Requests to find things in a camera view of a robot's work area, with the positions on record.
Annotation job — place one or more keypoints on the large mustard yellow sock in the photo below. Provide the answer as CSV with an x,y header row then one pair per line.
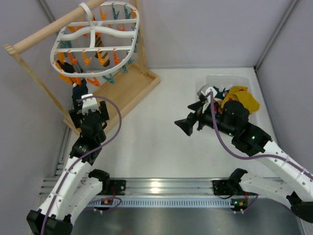
x,y
241,94

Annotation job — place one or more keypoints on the wooden drying rack stand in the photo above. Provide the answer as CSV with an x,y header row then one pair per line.
x,y
133,80

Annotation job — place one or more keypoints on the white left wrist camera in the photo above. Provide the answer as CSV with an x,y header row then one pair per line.
x,y
89,104

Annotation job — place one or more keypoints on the aluminium mounting rail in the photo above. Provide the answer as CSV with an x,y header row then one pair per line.
x,y
181,188

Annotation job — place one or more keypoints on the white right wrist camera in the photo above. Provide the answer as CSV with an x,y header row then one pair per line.
x,y
205,91

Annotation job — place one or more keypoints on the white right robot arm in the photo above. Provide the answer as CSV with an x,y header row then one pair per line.
x,y
246,141

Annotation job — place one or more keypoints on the dark navy sock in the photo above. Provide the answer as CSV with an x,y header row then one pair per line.
x,y
77,92
69,68

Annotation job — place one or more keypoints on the brown striped sock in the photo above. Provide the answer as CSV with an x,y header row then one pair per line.
x,y
102,56

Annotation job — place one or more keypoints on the white plastic basket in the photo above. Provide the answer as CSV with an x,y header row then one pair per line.
x,y
228,81

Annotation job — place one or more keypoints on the dark green sock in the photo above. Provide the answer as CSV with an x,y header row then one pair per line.
x,y
221,92

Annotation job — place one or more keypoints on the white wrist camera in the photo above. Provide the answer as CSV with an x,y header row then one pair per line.
x,y
205,91
89,104

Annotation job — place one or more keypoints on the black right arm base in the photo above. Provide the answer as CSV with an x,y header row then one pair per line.
x,y
225,188

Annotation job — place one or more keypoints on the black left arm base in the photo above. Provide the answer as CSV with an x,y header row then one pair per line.
x,y
117,188

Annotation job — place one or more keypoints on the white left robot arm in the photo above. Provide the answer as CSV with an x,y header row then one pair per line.
x,y
58,213

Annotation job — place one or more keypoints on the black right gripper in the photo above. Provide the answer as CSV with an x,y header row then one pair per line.
x,y
199,120

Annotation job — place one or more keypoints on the white round clip hanger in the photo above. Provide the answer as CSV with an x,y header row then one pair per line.
x,y
125,24

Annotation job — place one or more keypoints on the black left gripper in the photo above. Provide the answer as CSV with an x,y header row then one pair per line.
x,y
102,110

